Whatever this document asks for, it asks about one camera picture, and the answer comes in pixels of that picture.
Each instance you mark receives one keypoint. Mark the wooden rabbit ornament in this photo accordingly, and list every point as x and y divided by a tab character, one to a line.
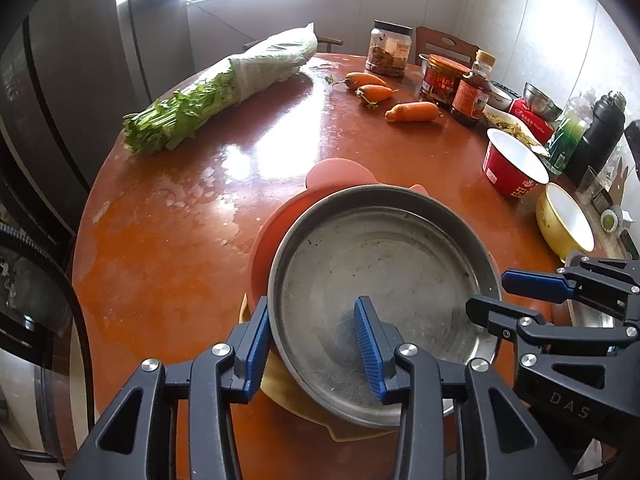
620	185

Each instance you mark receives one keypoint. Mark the green plastic bottle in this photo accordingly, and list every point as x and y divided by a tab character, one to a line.
565	140

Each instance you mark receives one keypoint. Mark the green fruit in foam net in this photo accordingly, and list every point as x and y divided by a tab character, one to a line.
608	221

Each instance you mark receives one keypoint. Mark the bagged celery bunch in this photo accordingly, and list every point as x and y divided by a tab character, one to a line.
225	85

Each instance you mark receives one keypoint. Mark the black thermos flask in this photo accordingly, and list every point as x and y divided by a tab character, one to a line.
597	140

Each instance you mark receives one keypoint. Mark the clear plastic cup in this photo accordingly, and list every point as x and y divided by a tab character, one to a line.
589	180

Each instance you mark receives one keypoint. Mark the red tissue packet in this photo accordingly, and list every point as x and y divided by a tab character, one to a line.
530	116

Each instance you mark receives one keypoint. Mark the red paper bowl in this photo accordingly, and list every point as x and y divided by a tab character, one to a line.
510	175

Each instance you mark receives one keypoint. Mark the white bowl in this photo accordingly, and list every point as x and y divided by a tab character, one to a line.
502	96

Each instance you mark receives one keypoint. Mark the small dark metal cup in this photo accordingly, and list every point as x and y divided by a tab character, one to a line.
600	202

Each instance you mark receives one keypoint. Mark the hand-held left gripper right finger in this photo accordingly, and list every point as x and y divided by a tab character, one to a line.
370	350

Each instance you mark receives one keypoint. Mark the carrot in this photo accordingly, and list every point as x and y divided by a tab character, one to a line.
412	111
375	92
367	79

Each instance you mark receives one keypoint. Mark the grey refrigerator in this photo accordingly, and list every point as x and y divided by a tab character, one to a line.
75	60

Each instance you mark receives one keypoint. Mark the yellow shell-shaped plate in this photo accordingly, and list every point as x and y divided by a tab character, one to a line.
295	405

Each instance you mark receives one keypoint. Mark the white oval plate with food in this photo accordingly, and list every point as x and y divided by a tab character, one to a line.
515	127

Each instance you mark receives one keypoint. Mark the wooden chair with cutout back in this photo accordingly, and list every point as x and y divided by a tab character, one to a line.
442	42

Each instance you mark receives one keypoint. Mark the clear jar with black lid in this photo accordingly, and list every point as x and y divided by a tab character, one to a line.
387	52

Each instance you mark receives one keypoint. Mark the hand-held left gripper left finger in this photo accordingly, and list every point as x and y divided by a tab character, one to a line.
255	355

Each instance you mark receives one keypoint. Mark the small steel cup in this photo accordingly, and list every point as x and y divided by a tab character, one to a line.
542	100

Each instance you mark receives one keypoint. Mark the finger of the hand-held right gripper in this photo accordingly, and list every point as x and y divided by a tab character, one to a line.
535	284
492	310

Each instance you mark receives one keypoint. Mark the brown sauce bottle orange cap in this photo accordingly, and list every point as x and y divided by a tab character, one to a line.
470	100

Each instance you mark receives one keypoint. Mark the red-lidded chili sauce jar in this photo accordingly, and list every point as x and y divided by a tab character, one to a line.
442	82

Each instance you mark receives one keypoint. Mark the large steel bowl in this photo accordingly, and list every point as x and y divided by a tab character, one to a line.
595	318

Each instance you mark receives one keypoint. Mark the pink crab-shaped plate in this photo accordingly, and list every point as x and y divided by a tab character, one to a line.
330	172

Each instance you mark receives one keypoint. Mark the steel pan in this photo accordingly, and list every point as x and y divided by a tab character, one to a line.
375	260

